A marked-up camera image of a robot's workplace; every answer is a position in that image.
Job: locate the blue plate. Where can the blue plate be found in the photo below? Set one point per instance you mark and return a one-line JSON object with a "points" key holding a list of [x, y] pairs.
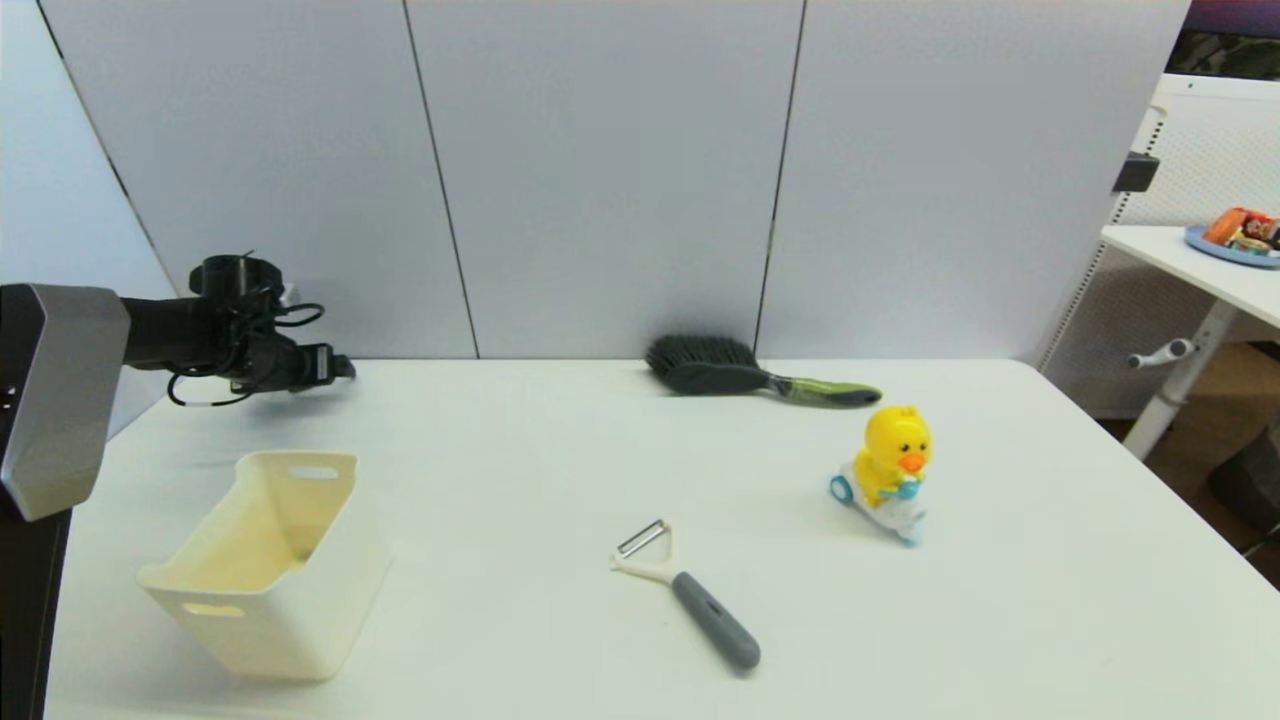
{"points": [[1215, 250]]}

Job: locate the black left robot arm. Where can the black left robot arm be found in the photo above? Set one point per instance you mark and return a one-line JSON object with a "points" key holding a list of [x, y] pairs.
{"points": [[60, 400]]}

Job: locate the toy food pile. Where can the toy food pile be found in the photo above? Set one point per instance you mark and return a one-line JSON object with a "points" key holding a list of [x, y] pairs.
{"points": [[1240, 228]]}

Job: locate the white pegboard panel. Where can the white pegboard panel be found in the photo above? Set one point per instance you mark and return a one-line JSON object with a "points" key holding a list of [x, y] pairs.
{"points": [[1215, 150]]}

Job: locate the white side table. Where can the white side table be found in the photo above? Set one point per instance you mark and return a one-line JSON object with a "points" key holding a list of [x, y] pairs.
{"points": [[1205, 275]]}

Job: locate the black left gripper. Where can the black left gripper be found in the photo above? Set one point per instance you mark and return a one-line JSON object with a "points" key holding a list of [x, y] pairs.
{"points": [[290, 365]]}

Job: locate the yellow duck scooter toy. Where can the yellow duck scooter toy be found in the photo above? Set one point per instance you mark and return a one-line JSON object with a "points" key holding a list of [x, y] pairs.
{"points": [[893, 450]]}

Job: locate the cream plastic storage bin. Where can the cream plastic storage bin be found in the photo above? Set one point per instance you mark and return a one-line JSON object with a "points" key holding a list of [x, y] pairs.
{"points": [[295, 600]]}

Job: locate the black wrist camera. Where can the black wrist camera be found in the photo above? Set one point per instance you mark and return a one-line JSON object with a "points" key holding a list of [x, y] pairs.
{"points": [[237, 275]]}

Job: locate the black panel clamp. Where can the black panel clamp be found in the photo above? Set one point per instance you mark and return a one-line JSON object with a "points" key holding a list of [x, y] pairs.
{"points": [[1133, 175]]}

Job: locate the black floor object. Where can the black floor object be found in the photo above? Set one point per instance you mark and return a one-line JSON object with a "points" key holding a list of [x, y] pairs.
{"points": [[1250, 485]]}

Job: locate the brown cardboard box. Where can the brown cardboard box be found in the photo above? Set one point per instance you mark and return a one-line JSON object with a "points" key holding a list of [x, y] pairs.
{"points": [[1235, 385]]}

